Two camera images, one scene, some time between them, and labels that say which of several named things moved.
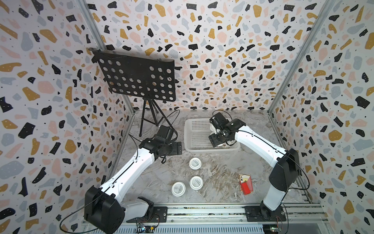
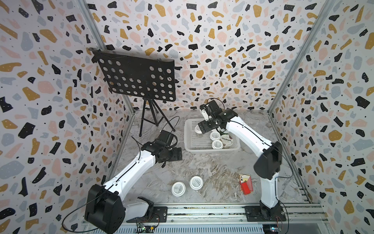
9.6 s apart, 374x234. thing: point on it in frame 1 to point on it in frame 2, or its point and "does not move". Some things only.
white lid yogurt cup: [196, 183] does not move
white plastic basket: [196, 133] does not move
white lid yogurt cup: [195, 163] to [197, 130]
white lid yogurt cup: [178, 188] does not move
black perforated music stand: [148, 78] does not move
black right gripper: [213, 140] to [202, 126]
